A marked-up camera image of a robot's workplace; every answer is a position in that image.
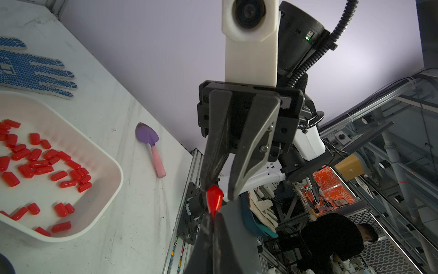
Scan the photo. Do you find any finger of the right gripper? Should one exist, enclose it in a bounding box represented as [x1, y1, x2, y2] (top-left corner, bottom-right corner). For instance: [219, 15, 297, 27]
[200, 90, 232, 191]
[228, 94, 280, 201]

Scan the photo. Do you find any red screw sleeve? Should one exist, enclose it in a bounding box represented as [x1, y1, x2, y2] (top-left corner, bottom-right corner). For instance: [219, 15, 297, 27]
[206, 185, 224, 219]

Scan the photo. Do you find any white plastic tray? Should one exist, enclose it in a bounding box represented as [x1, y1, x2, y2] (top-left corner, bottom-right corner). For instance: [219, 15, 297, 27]
[1, 91, 123, 243]

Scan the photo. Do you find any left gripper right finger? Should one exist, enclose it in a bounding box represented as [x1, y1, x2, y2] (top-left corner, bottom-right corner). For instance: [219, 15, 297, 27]
[213, 202, 257, 274]

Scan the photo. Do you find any person in black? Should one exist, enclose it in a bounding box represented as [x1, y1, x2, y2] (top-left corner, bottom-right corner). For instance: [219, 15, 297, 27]
[297, 213, 379, 274]

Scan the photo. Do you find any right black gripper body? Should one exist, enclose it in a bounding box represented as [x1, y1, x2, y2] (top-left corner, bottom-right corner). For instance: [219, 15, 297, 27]
[197, 81, 304, 161]

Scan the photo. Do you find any blue dotted work glove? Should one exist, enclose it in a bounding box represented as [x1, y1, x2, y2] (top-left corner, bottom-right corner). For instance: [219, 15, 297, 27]
[1, 37, 78, 99]

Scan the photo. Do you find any aluminium mounting rail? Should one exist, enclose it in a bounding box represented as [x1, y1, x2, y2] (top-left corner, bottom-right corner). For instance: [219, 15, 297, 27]
[162, 149, 205, 274]

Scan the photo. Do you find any black round screw base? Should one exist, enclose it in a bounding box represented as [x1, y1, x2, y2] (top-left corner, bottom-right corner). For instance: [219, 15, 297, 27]
[0, 254, 16, 274]

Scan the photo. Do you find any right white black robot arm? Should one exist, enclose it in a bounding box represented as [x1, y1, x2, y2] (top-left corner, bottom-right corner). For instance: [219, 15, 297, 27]
[197, 1, 375, 200]

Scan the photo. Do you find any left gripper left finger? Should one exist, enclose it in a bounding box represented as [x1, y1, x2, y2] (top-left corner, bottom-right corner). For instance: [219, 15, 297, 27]
[184, 213, 213, 274]

